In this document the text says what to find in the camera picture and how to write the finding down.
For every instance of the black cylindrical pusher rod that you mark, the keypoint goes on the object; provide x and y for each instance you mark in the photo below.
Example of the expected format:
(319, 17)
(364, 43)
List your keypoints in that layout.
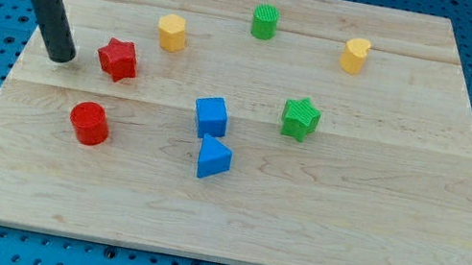
(55, 30)

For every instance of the red star block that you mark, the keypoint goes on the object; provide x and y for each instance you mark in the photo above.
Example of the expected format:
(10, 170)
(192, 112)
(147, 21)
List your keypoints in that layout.
(118, 59)

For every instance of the blue triangle block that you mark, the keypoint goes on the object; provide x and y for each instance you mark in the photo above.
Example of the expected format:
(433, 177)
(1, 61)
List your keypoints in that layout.
(214, 157)

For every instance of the green star block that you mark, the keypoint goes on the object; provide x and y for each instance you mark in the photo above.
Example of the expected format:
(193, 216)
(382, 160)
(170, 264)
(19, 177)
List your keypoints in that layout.
(299, 118)

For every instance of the yellow hexagon block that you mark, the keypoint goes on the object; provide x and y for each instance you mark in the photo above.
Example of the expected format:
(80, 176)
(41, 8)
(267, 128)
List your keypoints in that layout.
(172, 36)

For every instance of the red cylinder block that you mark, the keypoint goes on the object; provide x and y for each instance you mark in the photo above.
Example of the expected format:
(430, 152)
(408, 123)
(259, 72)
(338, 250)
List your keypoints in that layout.
(89, 123)

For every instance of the blue cube block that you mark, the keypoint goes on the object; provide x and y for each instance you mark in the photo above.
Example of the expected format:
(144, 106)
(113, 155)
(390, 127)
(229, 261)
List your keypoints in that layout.
(211, 116)

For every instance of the green cylinder block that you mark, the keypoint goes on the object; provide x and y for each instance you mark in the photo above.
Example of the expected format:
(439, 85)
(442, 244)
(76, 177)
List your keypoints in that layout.
(264, 21)

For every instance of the yellow heart block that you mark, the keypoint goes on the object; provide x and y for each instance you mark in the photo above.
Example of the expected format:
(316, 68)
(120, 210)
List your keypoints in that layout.
(354, 55)

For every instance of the light wooden board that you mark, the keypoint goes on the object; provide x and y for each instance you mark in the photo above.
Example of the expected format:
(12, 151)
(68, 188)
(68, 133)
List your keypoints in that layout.
(385, 179)

